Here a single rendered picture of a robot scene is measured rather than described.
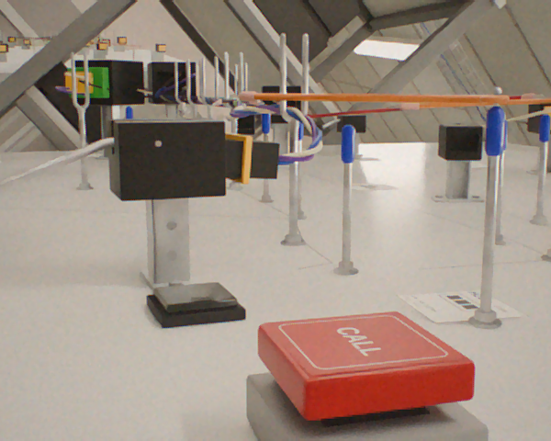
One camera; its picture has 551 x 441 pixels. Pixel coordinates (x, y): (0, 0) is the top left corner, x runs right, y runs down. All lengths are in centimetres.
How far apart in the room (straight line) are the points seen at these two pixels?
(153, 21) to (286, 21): 660
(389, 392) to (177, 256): 23
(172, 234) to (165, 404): 16
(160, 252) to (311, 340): 20
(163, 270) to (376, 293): 12
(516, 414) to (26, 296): 26
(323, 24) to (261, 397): 135
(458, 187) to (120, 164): 43
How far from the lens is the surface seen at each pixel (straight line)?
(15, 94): 137
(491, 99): 34
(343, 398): 20
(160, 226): 41
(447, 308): 38
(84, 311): 38
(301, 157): 44
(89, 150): 40
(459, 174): 75
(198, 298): 36
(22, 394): 29
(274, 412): 22
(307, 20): 153
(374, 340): 23
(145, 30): 807
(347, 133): 43
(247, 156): 41
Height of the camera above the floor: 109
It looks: 5 degrees up
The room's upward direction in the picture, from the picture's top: 48 degrees clockwise
